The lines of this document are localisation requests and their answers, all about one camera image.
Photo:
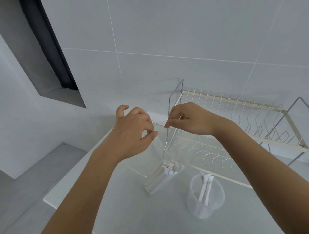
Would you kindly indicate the person's right hand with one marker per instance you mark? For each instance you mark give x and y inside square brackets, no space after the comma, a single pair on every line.
[195,119]

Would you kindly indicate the person's left hand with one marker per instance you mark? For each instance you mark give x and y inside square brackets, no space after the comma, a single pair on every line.
[128,135]

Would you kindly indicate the person's left thumb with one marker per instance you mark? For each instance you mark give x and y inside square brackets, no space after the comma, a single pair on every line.
[150,137]

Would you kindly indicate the person's left little finger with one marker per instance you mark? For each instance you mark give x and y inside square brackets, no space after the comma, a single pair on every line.
[120,110]

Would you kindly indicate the person's left middle finger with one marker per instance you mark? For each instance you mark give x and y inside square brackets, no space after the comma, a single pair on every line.
[145,118]

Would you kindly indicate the person's right thumb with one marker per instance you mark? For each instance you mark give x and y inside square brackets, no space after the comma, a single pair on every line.
[172,123]

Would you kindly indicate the clear plastic bag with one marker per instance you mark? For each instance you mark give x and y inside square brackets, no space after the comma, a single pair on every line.
[157,154]

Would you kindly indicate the person's right forearm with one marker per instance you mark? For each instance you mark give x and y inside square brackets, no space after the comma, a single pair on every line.
[263,173]

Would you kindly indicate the person's left forearm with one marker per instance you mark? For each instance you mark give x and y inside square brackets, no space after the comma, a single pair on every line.
[82,192]

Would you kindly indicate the bundle of white plastic utensils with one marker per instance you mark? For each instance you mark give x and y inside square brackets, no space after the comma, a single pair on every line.
[164,176]

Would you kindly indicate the white plastic utensil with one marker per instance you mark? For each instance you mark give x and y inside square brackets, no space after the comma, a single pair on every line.
[201,191]

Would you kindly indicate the clear plastic measuring cup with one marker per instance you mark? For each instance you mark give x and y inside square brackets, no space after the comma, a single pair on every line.
[205,209]

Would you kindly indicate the white metal dish rack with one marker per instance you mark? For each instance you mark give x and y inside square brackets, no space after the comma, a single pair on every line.
[270,142]

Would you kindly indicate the white wall power outlet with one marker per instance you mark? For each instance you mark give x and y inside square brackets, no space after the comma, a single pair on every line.
[157,117]

